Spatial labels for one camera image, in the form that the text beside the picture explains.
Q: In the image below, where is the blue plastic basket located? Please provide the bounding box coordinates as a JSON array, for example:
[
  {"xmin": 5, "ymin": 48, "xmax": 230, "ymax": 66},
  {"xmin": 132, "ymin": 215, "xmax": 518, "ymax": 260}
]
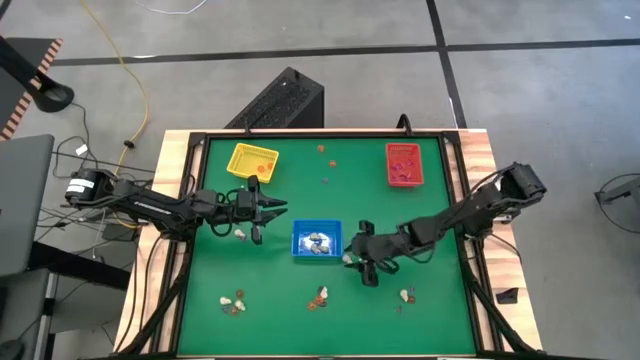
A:
[{"xmin": 291, "ymin": 218, "xmax": 344, "ymax": 260}]

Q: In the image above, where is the striped edge floor mat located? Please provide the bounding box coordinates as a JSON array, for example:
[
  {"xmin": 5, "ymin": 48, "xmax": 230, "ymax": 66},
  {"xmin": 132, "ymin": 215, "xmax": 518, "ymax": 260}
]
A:
[{"xmin": 0, "ymin": 37, "xmax": 65, "ymax": 142}]

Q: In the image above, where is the black perforated computer tower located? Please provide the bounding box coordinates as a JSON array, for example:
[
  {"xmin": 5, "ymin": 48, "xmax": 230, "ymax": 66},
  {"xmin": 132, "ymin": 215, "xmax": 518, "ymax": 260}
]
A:
[{"xmin": 224, "ymin": 66, "xmax": 326, "ymax": 130}]

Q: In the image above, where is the red plastic basket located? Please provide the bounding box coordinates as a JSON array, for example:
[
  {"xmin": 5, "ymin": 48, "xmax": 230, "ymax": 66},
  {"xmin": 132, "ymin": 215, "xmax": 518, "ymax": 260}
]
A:
[{"xmin": 384, "ymin": 142, "xmax": 425, "ymax": 189}]

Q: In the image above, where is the white floor cable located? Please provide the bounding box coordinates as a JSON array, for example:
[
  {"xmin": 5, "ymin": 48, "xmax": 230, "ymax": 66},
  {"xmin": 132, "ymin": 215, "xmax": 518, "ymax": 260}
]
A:
[{"xmin": 133, "ymin": 0, "xmax": 209, "ymax": 16}]

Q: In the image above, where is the small black wedge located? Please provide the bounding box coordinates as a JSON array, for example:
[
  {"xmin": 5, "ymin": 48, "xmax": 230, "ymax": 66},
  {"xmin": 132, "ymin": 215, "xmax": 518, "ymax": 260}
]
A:
[{"xmin": 495, "ymin": 287, "xmax": 520, "ymax": 306}]

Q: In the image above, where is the yellow hanging cable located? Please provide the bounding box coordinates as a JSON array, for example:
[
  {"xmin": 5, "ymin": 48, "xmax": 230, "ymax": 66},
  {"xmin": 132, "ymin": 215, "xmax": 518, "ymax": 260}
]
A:
[{"xmin": 79, "ymin": 0, "xmax": 151, "ymax": 174}]

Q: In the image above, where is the black table frame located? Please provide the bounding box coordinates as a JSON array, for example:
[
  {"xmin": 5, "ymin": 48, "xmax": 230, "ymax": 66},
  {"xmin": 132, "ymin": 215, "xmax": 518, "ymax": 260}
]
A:
[{"xmin": 114, "ymin": 130, "xmax": 544, "ymax": 360}]

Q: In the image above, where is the black pole stand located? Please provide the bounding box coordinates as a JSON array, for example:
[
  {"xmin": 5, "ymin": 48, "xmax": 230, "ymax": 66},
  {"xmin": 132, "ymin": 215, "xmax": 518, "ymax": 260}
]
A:
[{"xmin": 0, "ymin": 34, "xmax": 76, "ymax": 114}]

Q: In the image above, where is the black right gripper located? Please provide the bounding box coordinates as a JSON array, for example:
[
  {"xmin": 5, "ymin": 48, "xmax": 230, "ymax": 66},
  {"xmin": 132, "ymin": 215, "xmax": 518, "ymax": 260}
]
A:
[{"xmin": 343, "ymin": 219, "xmax": 407, "ymax": 289}]

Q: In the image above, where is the yellow plastic basket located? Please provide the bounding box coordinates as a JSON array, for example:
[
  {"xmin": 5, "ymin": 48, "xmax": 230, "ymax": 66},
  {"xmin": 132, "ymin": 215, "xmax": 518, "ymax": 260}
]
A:
[{"xmin": 225, "ymin": 142, "xmax": 280, "ymax": 184}]

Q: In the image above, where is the grey desk surface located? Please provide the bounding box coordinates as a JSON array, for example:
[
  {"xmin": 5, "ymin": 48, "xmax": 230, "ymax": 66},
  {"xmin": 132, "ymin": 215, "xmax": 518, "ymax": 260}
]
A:
[{"xmin": 0, "ymin": 133, "xmax": 56, "ymax": 279}]

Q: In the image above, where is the green table mat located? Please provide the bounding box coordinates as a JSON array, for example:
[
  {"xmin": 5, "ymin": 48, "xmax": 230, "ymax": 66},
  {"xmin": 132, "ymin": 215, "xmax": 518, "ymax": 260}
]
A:
[{"xmin": 177, "ymin": 137, "xmax": 477, "ymax": 357}]

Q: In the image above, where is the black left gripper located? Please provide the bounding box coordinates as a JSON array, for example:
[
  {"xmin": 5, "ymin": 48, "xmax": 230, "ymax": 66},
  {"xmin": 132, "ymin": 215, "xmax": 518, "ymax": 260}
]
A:
[{"xmin": 233, "ymin": 174, "xmax": 289, "ymax": 246}]

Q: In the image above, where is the black floor beam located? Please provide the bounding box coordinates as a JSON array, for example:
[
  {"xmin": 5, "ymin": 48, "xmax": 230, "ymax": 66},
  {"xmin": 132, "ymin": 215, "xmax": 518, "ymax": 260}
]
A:
[{"xmin": 27, "ymin": 241, "xmax": 132, "ymax": 291}]

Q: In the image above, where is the grey stand foot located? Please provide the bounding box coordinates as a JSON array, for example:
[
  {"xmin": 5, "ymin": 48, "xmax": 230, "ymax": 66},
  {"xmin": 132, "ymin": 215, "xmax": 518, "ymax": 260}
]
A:
[{"xmin": 593, "ymin": 175, "xmax": 640, "ymax": 206}]

